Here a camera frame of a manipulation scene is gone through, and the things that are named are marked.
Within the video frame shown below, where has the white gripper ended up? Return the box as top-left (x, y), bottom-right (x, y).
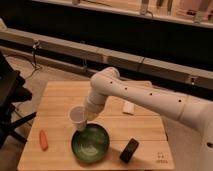
top-left (84, 97), bottom-right (105, 122)

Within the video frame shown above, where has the white ceramic cup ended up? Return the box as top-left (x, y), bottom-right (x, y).
top-left (69, 106), bottom-right (87, 131)

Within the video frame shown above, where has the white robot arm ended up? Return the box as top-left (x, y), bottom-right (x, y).
top-left (84, 67), bottom-right (213, 171)

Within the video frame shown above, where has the green ceramic bowl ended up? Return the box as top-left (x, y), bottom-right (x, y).
top-left (71, 123), bottom-right (110, 164)

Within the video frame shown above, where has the white remote controller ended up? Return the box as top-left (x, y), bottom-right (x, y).
top-left (122, 101), bottom-right (134, 115)

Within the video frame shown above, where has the black rectangular device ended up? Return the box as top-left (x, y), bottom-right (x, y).
top-left (119, 138), bottom-right (139, 163)

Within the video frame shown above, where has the orange carrot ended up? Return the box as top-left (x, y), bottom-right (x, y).
top-left (39, 130), bottom-right (48, 151)

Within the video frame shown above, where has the black office chair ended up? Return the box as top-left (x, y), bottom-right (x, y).
top-left (0, 51), bottom-right (36, 149)

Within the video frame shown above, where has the black power cable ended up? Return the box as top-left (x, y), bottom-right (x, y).
top-left (6, 40), bottom-right (44, 80)

